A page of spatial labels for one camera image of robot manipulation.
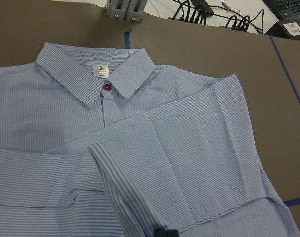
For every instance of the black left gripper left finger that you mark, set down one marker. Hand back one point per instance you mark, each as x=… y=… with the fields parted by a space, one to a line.
x=160 y=232

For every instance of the black laptop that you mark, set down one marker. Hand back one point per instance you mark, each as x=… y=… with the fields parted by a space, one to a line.
x=284 y=9

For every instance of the black labelled box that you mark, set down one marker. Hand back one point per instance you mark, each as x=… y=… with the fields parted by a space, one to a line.
x=288 y=29

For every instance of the black cable hub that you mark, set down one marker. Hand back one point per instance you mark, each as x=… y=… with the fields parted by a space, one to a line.
x=202 y=4

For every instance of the aluminium frame post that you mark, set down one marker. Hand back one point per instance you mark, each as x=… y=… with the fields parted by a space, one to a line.
x=129 y=10

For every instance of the light blue striped shirt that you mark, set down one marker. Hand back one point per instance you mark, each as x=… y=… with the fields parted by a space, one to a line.
x=105 y=143

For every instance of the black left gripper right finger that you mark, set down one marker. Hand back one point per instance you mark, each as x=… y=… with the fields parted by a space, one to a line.
x=172 y=233

